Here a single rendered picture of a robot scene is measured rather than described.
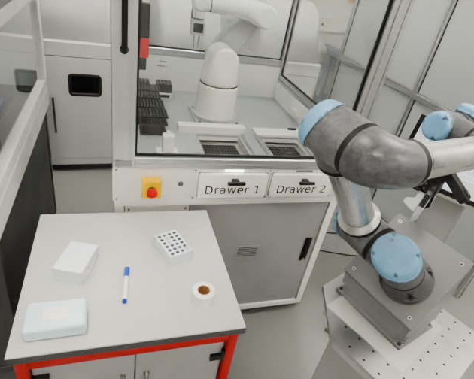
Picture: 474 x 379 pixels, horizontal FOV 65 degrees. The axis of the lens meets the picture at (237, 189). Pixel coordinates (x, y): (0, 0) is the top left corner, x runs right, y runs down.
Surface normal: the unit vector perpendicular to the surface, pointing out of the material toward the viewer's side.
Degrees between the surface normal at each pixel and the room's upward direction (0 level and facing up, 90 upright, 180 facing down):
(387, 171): 84
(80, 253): 0
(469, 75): 90
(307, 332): 0
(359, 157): 76
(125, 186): 90
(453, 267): 45
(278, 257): 90
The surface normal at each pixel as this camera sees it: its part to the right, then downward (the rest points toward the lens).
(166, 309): 0.16, -0.84
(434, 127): -0.83, 0.08
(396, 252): -0.40, -0.39
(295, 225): 0.26, 0.55
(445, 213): -0.58, 0.35
